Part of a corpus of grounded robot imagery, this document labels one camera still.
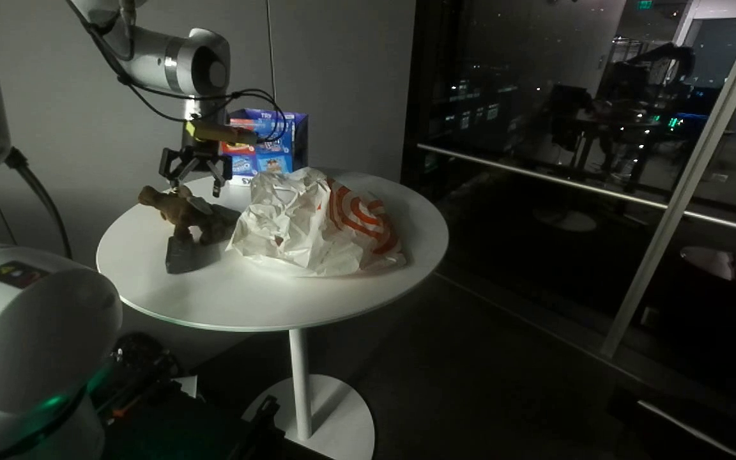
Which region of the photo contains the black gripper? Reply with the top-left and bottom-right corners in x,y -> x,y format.
157,138 -> 238,202

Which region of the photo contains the brown toy moose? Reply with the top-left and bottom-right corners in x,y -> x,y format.
136,183 -> 243,248

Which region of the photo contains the black eraser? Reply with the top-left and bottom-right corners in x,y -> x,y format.
164,234 -> 220,275

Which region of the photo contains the white plastic bag red logo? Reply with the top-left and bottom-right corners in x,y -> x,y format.
224,164 -> 411,275

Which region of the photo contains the blue snack variety box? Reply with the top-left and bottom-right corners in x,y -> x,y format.
220,106 -> 310,182

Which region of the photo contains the black floor equipment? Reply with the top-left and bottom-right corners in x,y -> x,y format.
84,329 -> 302,460

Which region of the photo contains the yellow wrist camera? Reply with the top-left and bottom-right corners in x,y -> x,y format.
181,115 -> 255,146

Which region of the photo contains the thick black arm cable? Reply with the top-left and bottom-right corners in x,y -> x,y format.
0,146 -> 77,262

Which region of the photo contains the white table pedestal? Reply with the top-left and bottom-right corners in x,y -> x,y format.
240,327 -> 379,460

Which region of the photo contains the white horizontal window rail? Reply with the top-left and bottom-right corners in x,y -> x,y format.
417,138 -> 736,243

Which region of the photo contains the white window post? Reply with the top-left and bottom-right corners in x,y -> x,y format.
600,0 -> 736,359

